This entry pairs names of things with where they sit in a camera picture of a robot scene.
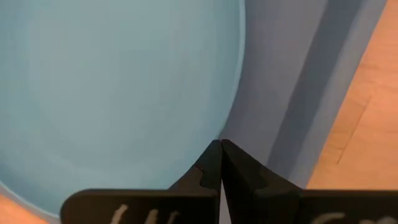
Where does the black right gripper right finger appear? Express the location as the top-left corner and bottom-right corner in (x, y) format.
(221, 139), (398, 224)

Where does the round blue plate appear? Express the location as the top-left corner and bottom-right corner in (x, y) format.
(0, 0), (247, 218)

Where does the blue plastic tray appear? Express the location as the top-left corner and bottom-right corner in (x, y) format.
(217, 0), (389, 190)

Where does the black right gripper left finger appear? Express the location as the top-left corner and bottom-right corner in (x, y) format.
(60, 139), (223, 224)

